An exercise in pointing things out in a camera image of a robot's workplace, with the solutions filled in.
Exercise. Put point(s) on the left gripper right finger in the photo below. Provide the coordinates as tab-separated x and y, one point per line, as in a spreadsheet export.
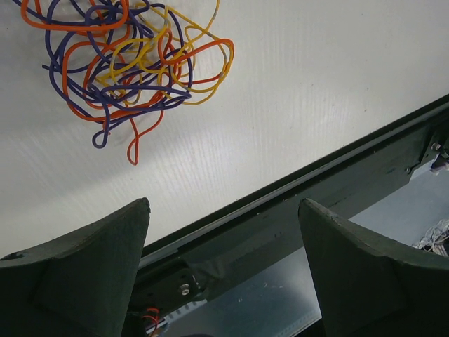
368	284

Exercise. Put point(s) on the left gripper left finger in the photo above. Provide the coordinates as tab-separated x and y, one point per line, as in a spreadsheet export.
78	284

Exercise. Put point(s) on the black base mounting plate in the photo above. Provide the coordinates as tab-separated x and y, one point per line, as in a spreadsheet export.
243	271

